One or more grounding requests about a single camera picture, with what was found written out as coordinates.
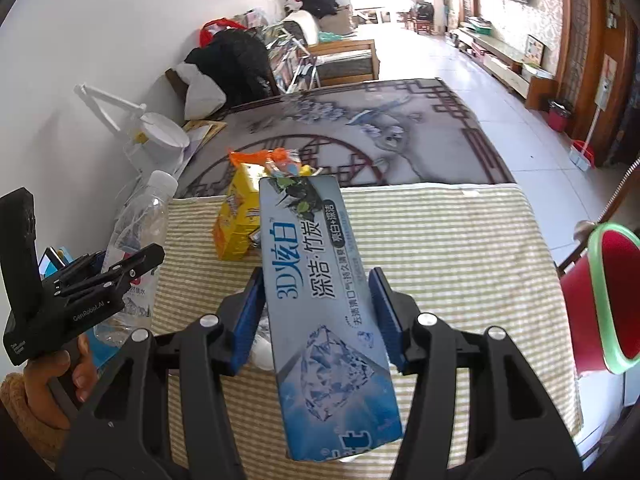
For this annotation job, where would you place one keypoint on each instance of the television cabinet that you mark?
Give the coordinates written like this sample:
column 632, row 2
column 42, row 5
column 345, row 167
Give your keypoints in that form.
column 500, row 60

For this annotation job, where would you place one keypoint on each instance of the black clothes pile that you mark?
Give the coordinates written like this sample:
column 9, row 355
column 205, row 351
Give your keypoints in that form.
column 317, row 2

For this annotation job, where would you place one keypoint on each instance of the dark brown chair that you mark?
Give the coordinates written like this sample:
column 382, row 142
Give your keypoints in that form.
column 174, row 82

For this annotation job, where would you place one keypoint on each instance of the wooden sofa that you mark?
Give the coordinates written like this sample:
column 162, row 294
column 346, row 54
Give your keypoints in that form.
column 345, row 60

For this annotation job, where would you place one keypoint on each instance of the blue toothpaste box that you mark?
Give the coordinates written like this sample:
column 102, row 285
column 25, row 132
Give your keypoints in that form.
column 325, row 335

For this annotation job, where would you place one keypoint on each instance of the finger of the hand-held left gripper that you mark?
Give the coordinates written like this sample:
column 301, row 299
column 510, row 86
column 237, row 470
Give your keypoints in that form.
column 135, row 262
column 80, row 266

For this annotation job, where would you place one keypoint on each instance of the orange plastic wrapper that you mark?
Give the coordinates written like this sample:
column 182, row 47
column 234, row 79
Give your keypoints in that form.
column 282, row 156

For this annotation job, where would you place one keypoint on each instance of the red bag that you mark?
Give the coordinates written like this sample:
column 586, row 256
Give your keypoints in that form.
column 212, row 30

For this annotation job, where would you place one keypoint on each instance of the yellow-edged book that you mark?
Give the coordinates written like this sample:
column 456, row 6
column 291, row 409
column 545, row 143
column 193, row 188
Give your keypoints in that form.
column 207, row 132

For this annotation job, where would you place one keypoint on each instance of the grey floral table cover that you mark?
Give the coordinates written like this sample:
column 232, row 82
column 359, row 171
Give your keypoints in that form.
column 400, row 150

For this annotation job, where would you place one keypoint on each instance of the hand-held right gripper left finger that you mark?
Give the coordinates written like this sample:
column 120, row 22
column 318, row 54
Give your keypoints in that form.
column 250, row 312

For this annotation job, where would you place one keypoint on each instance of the person's left forearm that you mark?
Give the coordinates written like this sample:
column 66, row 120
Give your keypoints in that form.
column 25, row 410

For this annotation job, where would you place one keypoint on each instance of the metal folding rack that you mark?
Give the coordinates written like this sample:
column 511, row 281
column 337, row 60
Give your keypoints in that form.
column 290, row 65

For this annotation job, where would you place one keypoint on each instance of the person's left hand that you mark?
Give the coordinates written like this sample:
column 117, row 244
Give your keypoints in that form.
column 60, row 375

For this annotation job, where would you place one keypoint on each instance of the red trash can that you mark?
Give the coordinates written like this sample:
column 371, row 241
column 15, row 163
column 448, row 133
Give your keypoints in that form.
column 560, row 116

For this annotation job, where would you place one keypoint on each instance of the small white container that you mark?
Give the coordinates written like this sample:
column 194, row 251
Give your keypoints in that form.
column 261, row 352

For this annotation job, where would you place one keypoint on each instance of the green plastic bag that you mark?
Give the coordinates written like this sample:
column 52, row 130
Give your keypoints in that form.
column 330, row 37

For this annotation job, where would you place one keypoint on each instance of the red bucket with green rim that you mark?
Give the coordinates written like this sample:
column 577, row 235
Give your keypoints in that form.
column 585, row 310

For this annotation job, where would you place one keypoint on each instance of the white bag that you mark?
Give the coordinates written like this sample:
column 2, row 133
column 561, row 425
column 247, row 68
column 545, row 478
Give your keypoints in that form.
column 200, row 90

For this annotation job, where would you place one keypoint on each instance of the green checked mat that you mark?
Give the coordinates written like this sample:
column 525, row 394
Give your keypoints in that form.
column 450, row 260

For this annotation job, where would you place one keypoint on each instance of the white desk lamp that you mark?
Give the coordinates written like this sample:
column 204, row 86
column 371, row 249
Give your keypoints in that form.
column 160, row 135

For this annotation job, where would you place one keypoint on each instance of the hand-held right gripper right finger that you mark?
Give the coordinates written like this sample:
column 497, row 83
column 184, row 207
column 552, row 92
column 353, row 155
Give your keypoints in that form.
column 383, row 310

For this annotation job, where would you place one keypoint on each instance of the clear plastic water bottle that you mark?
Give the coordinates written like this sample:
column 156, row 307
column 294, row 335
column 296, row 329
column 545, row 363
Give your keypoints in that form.
column 135, row 220

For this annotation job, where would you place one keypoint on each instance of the black jacket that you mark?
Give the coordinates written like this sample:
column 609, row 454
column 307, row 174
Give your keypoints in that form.
column 230, row 65

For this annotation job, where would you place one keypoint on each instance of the framed picture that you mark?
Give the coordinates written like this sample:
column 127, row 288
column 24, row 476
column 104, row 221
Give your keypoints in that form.
column 535, row 50

